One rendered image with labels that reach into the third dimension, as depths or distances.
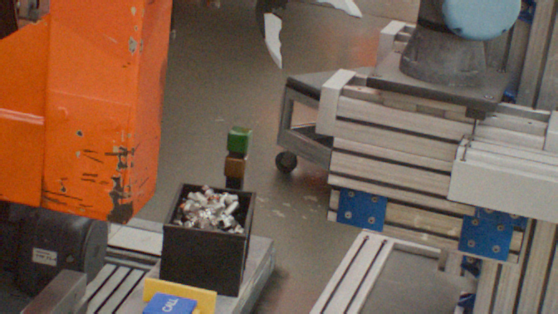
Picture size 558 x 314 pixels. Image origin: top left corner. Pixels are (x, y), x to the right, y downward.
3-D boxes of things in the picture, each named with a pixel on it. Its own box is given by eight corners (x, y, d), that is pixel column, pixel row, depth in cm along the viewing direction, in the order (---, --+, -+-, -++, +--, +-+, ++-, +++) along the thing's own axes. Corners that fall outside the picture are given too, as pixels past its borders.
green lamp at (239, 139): (231, 144, 204) (232, 125, 202) (252, 149, 203) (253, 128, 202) (225, 151, 200) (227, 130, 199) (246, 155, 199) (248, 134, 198)
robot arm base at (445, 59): (489, 71, 198) (499, 18, 195) (478, 91, 184) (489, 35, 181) (407, 56, 202) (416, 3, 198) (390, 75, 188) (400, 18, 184)
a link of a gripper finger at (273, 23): (285, 61, 178) (287, 5, 175) (282, 70, 172) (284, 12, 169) (266, 60, 178) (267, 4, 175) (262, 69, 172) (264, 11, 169)
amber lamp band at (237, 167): (227, 169, 205) (230, 149, 204) (248, 173, 205) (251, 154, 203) (222, 176, 202) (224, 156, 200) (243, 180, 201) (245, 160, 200)
